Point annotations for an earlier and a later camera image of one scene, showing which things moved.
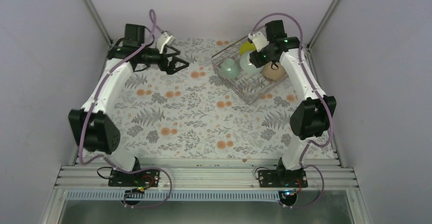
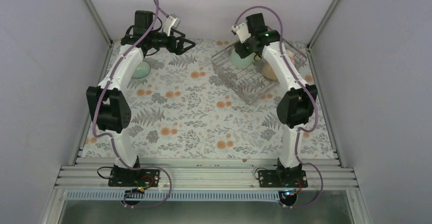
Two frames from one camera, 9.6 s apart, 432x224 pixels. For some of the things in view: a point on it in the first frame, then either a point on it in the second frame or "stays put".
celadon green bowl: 230,68 to 236,60
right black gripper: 257,61 to 242,52
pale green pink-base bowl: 246,66 to 142,71
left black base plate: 148,178 stays put
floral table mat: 197,113 stays put
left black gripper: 170,70 to 172,47
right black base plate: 282,178 stays put
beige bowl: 274,75 stays put
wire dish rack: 250,88 stays put
